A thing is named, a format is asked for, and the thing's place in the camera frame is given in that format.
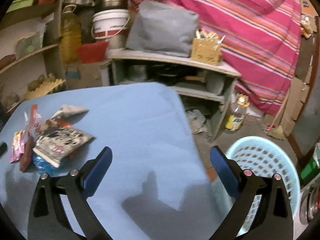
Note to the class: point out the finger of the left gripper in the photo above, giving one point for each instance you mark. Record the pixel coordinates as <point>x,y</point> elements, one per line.
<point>3,148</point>

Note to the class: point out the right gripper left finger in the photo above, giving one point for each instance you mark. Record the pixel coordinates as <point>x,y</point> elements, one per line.
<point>47,216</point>

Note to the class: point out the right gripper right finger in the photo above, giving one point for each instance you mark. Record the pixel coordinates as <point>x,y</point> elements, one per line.
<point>273,218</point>

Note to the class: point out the pink snack packet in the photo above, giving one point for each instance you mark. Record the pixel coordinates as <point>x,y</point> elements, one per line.
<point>17,148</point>

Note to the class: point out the clear red plastic wrapper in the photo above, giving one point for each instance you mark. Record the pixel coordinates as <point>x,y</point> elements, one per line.
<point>33,121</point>

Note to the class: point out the blue plastic bag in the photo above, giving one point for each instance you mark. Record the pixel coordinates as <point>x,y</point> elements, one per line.
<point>50,165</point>

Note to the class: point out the white blue snack bag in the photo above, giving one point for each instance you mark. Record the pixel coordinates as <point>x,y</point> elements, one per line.
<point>60,143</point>

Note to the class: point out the grey white cloth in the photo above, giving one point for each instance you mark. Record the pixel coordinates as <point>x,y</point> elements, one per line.
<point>66,111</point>

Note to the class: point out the orange cloth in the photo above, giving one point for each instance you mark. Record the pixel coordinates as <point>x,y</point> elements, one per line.
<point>62,123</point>

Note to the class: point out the light blue plastic basket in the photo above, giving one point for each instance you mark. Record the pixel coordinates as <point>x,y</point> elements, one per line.
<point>264,158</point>

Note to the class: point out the yellow egg tray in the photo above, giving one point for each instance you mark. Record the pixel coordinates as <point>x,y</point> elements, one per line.
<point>47,87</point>

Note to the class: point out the clear plastic container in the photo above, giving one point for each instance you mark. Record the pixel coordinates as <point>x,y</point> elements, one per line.
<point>28,45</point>

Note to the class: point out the cardboard box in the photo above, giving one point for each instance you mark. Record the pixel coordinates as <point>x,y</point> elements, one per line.
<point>87,75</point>

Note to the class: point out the plastic oil bottle on floor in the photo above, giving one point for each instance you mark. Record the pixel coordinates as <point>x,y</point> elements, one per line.
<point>237,113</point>

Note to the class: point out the wooden shelf unit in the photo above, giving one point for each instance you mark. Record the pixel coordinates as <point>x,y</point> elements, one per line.
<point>19,76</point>

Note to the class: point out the red plastic bowl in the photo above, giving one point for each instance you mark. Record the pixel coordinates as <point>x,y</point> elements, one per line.
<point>93,52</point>

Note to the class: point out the yellow oil bottle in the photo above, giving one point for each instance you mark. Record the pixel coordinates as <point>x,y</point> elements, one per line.
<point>70,34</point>

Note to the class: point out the green plastic tray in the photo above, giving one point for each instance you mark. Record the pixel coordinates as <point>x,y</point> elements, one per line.
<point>19,4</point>

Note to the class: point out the low wooden cabinet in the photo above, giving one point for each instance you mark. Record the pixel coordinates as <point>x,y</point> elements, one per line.
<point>201,86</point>

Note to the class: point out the white plastic bucket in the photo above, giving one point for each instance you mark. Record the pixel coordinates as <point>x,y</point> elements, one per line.
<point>111,26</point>

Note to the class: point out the yellow utensil holder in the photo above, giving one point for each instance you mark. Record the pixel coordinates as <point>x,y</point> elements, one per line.
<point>206,47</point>

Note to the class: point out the grey fabric cover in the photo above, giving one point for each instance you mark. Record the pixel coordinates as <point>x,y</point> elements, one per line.
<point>164,29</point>

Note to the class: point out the striped pink curtain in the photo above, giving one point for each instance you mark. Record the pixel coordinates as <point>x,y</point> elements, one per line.
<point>261,41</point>

